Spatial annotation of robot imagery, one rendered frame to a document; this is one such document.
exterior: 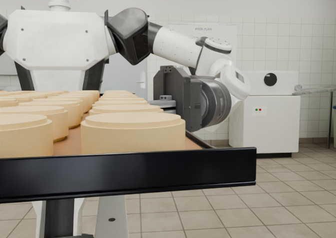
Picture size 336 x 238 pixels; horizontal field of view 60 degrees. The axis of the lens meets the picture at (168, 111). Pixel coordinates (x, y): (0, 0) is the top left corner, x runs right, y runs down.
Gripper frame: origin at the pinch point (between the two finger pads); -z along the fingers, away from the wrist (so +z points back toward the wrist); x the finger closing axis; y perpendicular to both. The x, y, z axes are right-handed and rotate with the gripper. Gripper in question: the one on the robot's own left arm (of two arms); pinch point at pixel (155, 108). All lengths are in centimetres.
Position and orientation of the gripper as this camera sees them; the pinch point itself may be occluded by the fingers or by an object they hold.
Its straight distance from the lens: 41.5
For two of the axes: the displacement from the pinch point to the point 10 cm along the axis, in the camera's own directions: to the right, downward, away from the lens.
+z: 5.6, -0.8, 8.2
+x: 0.0, -10.0, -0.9
